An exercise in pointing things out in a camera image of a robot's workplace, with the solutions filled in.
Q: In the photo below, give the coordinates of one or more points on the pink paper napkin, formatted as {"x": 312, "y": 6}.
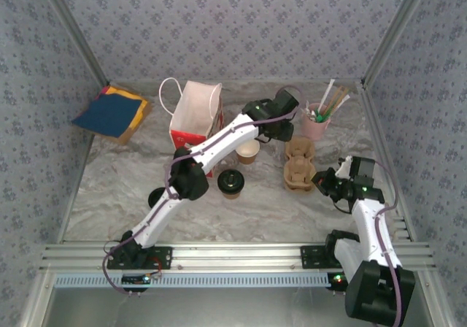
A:
{"x": 103, "y": 90}

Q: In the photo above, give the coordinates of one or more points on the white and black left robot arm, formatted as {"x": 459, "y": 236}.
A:
{"x": 222, "y": 146}

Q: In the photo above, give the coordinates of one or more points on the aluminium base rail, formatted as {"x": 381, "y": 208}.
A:
{"x": 237, "y": 257}

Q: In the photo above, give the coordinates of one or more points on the blue paper napkin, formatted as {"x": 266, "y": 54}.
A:
{"x": 106, "y": 117}

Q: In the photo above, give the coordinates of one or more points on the white red printed paper bag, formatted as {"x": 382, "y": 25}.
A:
{"x": 197, "y": 111}

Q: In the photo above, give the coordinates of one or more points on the black plastic cup lid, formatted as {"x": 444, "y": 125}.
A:
{"x": 230, "y": 181}
{"x": 155, "y": 196}

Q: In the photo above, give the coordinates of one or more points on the white wrapped straw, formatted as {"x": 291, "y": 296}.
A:
{"x": 330, "y": 86}
{"x": 343, "y": 100}

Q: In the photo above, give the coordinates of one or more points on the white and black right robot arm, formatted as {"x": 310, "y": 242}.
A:
{"x": 368, "y": 232}

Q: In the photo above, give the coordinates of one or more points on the green plastic stir stick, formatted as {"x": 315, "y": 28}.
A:
{"x": 328, "y": 108}
{"x": 318, "y": 117}

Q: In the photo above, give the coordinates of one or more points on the pink holder cup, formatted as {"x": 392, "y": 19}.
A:
{"x": 313, "y": 128}

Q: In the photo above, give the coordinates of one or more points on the small circuit board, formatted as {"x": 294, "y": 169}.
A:
{"x": 337, "y": 279}
{"x": 136, "y": 279}

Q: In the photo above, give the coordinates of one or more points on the aluminium side rail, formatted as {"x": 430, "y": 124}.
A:
{"x": 379, "y": 141}
{"x": 84, "y": 155}

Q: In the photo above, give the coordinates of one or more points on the aluminium frame post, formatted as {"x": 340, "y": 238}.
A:
{"x": 396, "y": 31}
{"x": 74, "y": 31}

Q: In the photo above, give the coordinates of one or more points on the yellow paper napkin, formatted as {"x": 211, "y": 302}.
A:
{"x": 127, "y": 94}

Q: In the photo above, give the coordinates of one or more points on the wooden stirrer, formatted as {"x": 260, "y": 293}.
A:
{"x": 337, "y": 92}
{"x": 343, "y": 94}

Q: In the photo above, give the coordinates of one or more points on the brown pulp cup carrier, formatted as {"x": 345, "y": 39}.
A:
{"x": 299, "y": 166}
{"x": 292, "y": 189}

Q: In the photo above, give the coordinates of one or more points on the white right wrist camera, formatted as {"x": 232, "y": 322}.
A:
{"x": 344, "y": 166}

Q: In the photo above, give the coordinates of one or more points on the white paper sachet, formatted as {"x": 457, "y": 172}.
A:
{"x": 309, "y": 112}

